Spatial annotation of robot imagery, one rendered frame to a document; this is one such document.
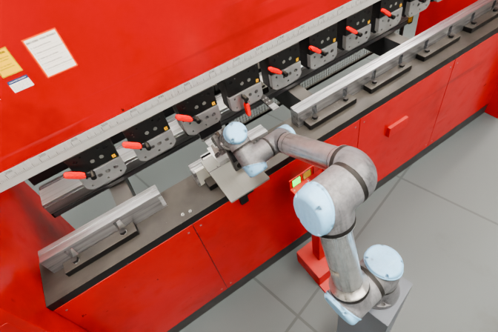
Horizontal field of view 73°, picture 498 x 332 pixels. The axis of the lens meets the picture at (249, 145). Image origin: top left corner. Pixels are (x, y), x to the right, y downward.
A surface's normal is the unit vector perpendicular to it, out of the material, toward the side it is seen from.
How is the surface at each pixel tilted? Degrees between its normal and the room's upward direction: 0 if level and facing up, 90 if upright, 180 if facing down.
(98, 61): 90
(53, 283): 0
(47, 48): 90
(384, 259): 7
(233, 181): 0
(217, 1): 90
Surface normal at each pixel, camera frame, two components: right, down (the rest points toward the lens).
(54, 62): 0.53, 0.55
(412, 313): -0.16, -0.68
